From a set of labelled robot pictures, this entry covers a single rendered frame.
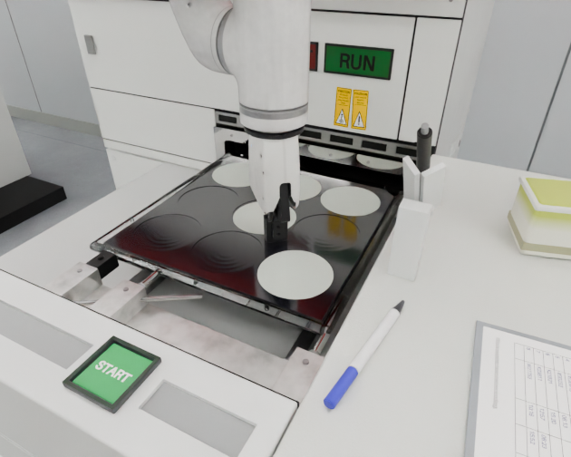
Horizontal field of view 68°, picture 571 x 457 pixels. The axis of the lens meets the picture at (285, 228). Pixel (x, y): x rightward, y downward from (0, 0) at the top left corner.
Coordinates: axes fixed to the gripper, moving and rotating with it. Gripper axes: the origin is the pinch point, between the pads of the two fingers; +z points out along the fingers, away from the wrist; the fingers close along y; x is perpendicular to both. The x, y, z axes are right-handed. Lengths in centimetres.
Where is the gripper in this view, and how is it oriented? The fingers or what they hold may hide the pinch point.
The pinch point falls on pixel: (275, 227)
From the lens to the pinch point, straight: 61.7
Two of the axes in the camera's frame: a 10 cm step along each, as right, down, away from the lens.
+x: 9.6, -1.6, 2.3
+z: 0.0, 8.3, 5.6
